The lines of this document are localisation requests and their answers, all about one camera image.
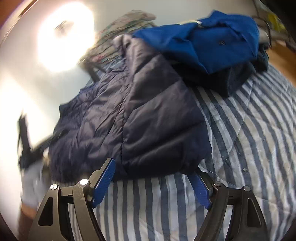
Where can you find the left hand white glove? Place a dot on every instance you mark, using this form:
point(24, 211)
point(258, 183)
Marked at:
point(36, 181)

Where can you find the yellow box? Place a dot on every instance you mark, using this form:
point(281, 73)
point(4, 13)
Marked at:
point(276, 23)

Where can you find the striped blue white quilt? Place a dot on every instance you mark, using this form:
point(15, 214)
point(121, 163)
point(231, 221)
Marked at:
point(252, 134)

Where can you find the left forearm brown sleeve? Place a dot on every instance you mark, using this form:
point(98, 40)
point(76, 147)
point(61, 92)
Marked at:
point(25, 220)

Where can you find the ring light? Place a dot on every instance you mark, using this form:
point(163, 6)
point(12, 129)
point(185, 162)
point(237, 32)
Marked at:
point(64, 37)

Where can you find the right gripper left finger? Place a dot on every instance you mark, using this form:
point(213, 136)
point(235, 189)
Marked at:
point(100, 181)

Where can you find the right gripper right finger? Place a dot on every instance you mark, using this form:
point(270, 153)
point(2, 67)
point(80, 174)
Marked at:
point(201, 183)

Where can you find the navy quilted down jacket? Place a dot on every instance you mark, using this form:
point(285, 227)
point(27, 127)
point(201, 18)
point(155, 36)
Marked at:
point(142, 115)

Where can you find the black tripod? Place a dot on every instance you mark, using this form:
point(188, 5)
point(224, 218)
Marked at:
point(92, 69)

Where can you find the folded floral quilt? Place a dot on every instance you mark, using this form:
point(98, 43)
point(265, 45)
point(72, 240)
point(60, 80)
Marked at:
point(107, 46)

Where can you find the blue garment on pile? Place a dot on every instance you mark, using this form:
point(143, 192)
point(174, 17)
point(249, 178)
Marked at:
point(214, 43)

